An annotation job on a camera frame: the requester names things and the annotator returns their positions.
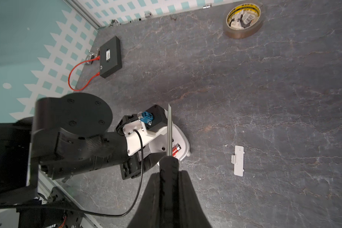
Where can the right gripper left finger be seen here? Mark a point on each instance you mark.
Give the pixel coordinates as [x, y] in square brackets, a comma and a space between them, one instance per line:
[148, 213]

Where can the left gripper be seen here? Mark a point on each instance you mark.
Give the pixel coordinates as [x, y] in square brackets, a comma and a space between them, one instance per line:
[136, 163]

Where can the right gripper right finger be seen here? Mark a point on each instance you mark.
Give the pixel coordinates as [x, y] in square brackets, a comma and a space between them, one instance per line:
[191, 214]

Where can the white battery cover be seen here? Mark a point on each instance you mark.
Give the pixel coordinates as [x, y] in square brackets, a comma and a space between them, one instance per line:
[237, 159]

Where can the white alarm clock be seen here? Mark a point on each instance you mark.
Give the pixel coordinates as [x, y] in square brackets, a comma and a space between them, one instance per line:
[159, 143]

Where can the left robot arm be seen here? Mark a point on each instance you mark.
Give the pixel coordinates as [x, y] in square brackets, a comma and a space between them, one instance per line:
[65, 137]

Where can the red battery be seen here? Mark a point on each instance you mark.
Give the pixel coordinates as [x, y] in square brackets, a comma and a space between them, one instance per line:
[176, 148]

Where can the black box device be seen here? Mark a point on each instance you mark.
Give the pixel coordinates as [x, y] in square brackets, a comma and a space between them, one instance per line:
[110, 57]

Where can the tape roll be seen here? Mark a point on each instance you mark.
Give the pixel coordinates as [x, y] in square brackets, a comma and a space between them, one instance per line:
[244, 19]

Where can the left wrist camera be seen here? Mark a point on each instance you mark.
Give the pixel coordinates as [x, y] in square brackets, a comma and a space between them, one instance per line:
[138, 134]

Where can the metal clip bracket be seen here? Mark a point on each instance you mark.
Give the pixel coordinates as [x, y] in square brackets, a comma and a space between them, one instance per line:
[90, 58]

